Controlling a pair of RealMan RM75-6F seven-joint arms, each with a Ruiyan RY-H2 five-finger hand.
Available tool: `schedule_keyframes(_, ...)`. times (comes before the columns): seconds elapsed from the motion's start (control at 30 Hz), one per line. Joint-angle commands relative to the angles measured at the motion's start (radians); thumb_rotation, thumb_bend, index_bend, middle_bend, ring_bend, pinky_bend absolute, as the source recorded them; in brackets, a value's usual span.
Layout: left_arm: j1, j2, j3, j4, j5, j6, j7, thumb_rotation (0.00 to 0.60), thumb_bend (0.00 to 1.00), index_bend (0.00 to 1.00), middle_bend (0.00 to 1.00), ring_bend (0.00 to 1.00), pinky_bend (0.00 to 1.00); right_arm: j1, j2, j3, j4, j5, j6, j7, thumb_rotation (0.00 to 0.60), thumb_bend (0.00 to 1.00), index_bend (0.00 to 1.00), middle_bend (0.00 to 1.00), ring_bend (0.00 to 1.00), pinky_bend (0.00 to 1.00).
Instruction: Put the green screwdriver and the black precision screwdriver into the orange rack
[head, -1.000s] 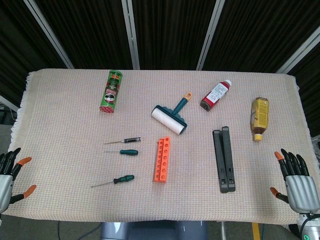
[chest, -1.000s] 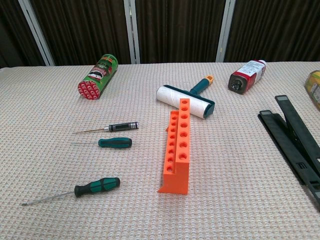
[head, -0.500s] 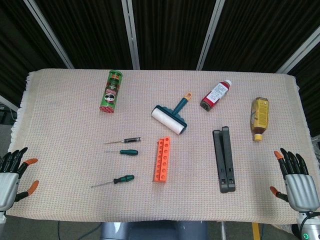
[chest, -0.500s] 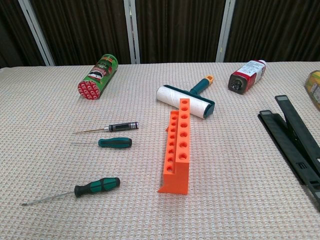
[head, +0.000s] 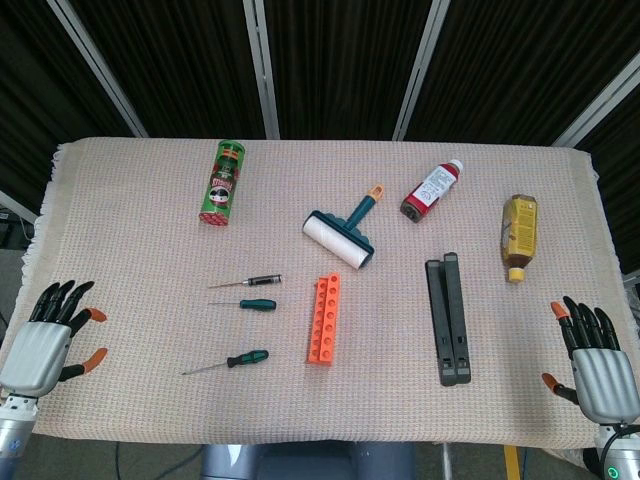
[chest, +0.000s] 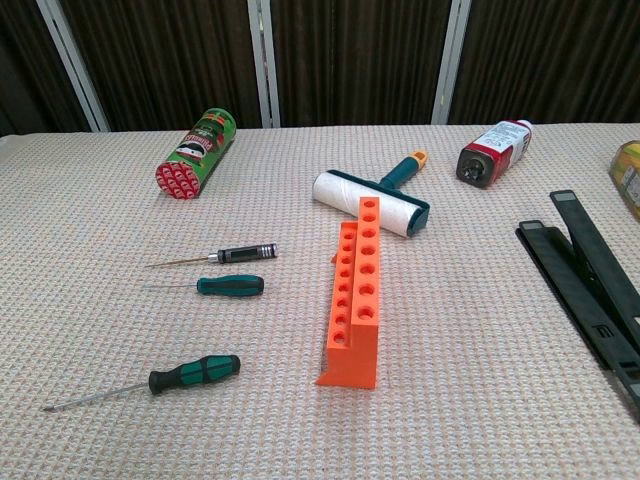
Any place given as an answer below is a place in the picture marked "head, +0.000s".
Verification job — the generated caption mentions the green Pringles can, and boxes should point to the green Pringles can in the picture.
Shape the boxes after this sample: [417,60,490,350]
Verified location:
[198,139,247,229]

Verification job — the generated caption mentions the red juice bottle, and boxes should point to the red juice bottle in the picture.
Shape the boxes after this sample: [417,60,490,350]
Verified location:
[400,158,464,224]

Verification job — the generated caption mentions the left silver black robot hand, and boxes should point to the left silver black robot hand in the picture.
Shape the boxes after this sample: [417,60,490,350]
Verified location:
[0,279,109,399]

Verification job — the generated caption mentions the black rectangular bars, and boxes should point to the black rectangular bars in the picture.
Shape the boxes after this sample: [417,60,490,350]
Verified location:
[424,251,474,387]

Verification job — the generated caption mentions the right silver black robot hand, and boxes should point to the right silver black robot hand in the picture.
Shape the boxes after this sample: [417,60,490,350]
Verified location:
[541,295,640,426]

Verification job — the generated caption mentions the white partition post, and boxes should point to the white partition post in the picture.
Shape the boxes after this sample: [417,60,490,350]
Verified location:
[0,189,39,225]
[392,0,451,141]
[551,49,640,149]
[46,0,150,139]
[243,0,281,140]

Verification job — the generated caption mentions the green black striped screwdriver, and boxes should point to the green black striped screwdriver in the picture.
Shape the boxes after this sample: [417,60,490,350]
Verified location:
[180,349,270,376]

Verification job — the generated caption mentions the dark green handle screwdriver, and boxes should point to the dark green handle screwdriver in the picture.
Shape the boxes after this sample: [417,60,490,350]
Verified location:
[207,298,278,312]

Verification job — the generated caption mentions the black slim precision screwdriver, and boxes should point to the black slim precision screwdriver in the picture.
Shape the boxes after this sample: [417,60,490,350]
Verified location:
[207,274,284,290]

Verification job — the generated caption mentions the beige woven table cloth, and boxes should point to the beige woven table cloth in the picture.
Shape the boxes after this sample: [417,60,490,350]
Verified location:
[0,137,636,450]

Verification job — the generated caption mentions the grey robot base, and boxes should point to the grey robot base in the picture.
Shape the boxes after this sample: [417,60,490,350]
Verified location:
[199,442,417,480]

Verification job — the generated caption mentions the teal lint roller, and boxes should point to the teal lint roller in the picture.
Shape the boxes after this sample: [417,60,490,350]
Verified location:
[301,183,386,272]

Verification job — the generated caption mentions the black equipment with cables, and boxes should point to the black equipment with cables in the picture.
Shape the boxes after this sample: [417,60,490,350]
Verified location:
[0,209,35,250]

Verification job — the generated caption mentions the brown tea bottle yellow label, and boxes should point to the brown tea bottle yellow label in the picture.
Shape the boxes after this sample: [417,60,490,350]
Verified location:
[500,193,540,284]

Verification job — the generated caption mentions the orange screwdriver holder block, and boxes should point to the orange screwdriver holder block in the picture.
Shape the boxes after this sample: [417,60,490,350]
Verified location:
[306,272,343,368]

